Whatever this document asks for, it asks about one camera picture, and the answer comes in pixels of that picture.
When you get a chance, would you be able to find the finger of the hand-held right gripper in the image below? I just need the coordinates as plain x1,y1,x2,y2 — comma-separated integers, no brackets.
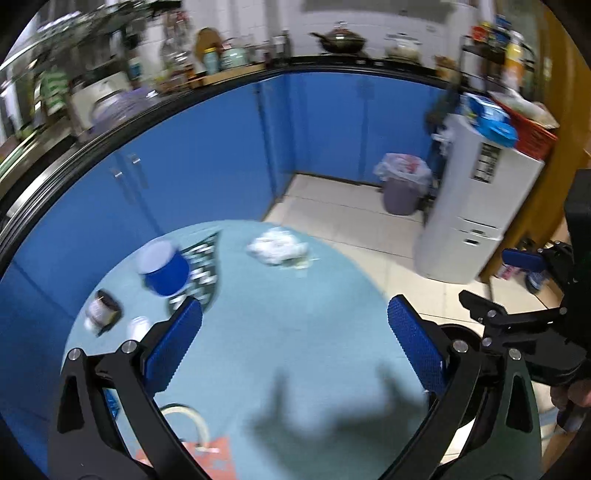
502,241,574,288
458,290,563,344

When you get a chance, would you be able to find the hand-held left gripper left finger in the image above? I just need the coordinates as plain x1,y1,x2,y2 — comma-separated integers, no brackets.
47,296,208,480

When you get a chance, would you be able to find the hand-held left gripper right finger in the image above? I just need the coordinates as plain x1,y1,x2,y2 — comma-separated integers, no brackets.
379,295,542,480

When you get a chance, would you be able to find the crushed pink white cup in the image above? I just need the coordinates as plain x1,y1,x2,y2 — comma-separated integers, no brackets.
127,316,153,342

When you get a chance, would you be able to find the blue paper cup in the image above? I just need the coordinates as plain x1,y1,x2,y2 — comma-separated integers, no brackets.
137,239,191,297

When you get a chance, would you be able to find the dark brown pill bottle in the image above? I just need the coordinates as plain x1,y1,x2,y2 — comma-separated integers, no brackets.
84,289,123,335

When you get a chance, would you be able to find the white tissue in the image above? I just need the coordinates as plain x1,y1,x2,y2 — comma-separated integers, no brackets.
246,226,311,267

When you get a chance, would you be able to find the person's right hand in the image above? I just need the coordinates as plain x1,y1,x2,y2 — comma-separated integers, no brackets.
551,364,591,432

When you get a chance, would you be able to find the white tall storage unit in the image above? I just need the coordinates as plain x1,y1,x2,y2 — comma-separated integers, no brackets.
413,113,546,284

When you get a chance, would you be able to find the round table with blue cloth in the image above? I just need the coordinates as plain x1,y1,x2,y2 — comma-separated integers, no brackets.
60,220,446,480

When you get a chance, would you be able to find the red plastic basket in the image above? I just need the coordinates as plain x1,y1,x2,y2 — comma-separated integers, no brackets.
489,90,559,160

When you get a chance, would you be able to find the grey bin with plastic bag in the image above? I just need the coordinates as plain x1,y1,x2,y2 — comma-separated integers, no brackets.
373,152,433,216

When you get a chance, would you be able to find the blue plastic packet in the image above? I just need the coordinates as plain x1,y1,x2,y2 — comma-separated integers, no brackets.
464,92,518,148

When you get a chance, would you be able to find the orange drink bottle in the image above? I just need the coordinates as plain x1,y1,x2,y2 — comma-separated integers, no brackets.
502,31,526,93

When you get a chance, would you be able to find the black metal shelf rack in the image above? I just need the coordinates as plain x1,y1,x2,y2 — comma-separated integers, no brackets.
455,34,541,100

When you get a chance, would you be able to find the white ceramic pot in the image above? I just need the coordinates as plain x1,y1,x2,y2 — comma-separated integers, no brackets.
383,31,423,61

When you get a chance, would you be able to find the purple plastic colander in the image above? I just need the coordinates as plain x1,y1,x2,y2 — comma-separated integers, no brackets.
90,88,160,125

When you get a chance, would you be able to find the white plastic tub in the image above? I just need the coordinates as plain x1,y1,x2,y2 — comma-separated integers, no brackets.
69,74,132,137

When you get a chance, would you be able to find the wooden cutting board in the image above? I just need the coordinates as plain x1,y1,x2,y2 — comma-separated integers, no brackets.
187,62,269,86

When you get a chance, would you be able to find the green striped towel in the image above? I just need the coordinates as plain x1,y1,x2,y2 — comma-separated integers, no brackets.
37,67,70,114

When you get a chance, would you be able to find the mint green kettle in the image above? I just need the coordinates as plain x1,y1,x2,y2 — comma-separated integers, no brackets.
219,45,250,71

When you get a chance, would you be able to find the round wooden board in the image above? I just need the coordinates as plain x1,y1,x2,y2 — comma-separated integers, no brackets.
195,28,222,61

